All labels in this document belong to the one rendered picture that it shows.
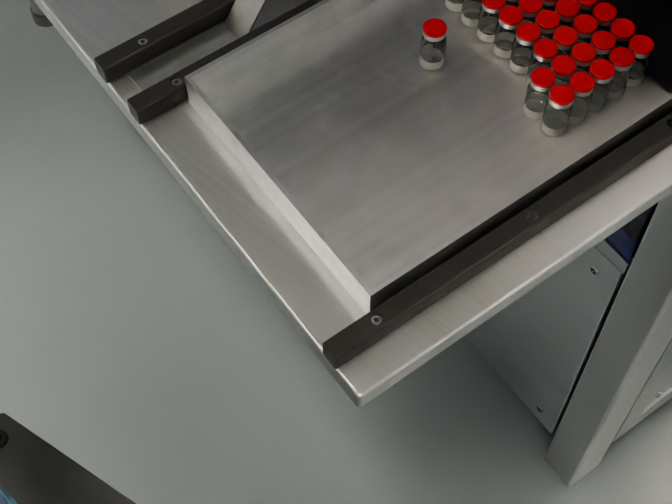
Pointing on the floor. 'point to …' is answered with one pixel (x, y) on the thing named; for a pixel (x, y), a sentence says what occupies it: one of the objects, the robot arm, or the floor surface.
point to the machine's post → (620, 355)
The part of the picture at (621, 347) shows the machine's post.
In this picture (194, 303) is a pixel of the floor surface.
